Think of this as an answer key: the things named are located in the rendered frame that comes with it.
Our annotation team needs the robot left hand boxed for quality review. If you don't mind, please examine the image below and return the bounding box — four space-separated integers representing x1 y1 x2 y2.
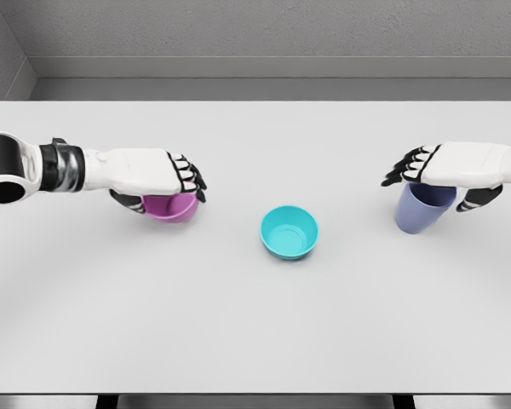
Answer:
106 147 208 216

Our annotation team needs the pink bowl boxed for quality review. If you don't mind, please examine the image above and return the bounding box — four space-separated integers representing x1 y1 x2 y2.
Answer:
141 191 199 224

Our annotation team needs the lavender blue cup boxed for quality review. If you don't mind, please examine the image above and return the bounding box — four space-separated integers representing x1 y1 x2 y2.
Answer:
393 181 458 235

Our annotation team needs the turquoise bowl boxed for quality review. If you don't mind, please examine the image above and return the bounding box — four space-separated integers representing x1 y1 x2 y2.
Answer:
260 204 320 262

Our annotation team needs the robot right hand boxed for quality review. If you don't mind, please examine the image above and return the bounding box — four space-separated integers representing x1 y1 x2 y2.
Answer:
381 141 511 214

